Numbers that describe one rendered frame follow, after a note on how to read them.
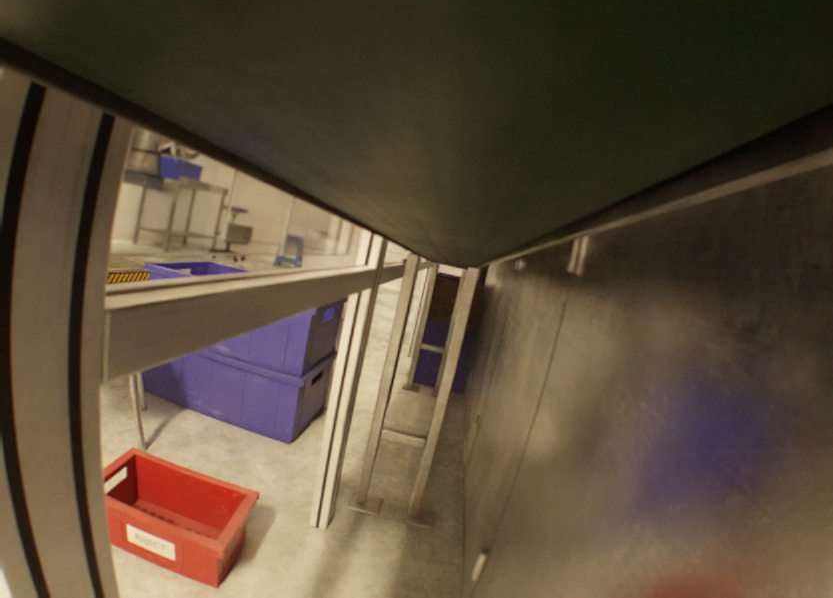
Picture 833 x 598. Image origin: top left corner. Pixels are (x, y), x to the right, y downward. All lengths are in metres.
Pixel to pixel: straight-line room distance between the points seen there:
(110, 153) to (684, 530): 0.31
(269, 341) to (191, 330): 1.02
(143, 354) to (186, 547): 0.62
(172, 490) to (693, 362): 0.94
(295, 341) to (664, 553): 1.14
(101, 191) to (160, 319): 0.09
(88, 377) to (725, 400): 0.29
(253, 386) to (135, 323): 1.13
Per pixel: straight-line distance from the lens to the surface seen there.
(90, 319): 0.21
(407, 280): 0.97
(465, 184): 0.16
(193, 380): 1.46
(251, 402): 1.38
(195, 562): 0.86
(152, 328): 0.25
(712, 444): 0.23
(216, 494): 0.95
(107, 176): 0.21
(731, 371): 0.23
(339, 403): 0.90
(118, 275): 1.91
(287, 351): 1.28
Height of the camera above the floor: 0.65
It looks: 5 degrees down
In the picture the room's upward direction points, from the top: 12 degrees clockwise
